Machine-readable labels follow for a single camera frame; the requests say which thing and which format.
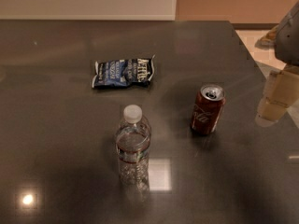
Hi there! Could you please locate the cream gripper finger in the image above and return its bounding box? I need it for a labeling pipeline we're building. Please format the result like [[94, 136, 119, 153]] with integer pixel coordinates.
[[255, 64, 299, 127]]

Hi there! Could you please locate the clear plastic water bottle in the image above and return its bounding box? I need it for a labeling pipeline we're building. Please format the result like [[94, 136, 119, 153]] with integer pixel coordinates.
[[115, 105, 151, 185]]

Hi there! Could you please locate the blue Kettle chip bag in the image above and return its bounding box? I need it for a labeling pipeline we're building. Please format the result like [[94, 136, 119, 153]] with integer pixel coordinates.
[[92, 57, 155, 89]]

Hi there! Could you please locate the red Coca-Cola can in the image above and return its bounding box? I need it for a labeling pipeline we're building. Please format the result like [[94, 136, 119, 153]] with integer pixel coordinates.
[[191, 84, 226, 135]]

